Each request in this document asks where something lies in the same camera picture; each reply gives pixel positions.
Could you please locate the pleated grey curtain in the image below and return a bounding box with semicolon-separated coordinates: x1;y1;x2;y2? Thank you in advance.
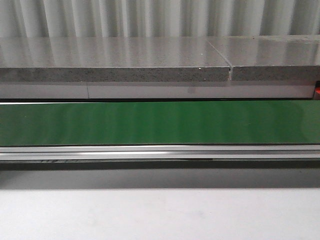
0;0;320;38

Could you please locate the green conveyor belt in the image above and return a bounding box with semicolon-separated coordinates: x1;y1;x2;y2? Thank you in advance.
0;100;320;162

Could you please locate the grey stone counter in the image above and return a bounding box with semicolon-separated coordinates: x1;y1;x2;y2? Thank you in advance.
0;35;320;100

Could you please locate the red plastic tray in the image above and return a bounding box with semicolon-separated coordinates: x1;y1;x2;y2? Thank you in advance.
312;86;320;100

